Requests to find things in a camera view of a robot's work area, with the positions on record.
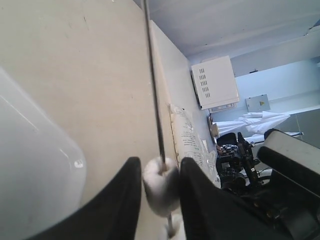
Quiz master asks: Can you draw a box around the black equipment clutter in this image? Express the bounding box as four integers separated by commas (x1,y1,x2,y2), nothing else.
216,132,263,196

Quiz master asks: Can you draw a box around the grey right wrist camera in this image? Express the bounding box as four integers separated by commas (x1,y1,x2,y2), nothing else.
257,128,320,197

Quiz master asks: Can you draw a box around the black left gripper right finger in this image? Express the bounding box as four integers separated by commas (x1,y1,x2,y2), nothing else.
179,157,288,240

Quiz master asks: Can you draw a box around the grey electrical wall box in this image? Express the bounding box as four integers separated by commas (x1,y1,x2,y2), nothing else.
245,94,271,113

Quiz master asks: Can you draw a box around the thin metal skewer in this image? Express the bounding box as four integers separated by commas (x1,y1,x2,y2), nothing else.
141,0,167,172

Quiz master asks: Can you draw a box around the white marshmallow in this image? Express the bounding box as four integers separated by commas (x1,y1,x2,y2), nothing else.
158,214,187,240

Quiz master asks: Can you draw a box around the white rectangular plastic tray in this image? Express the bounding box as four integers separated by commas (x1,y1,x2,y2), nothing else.
0,70,87,240

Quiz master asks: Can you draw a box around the white microwave oven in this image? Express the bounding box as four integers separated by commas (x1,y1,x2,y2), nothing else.
191,55,240,110

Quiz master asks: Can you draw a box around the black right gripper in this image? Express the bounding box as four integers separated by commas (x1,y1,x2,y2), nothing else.
220,169,320,240

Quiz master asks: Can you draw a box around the white cloth heap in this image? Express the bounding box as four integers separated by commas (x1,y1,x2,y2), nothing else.
212,111,290,137

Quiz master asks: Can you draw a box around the printed plastic bag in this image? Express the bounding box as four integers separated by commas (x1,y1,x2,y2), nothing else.
168,103,221,189

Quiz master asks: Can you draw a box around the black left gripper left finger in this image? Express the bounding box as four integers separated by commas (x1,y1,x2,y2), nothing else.
32,156,142,240

